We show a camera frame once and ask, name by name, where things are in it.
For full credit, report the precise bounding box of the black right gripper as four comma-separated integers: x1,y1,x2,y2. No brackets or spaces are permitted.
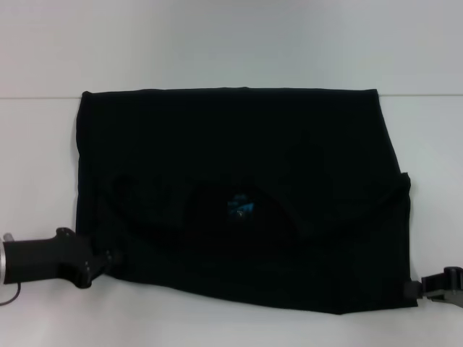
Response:
404,266,463,303

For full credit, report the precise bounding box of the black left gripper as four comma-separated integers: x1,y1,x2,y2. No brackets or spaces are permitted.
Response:
2,226,124,291

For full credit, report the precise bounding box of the black shirt with FREE print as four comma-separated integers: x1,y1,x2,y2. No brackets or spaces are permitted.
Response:
74,86,421,317

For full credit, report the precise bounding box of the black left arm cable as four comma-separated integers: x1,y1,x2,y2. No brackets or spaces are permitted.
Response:
0,281,22,305

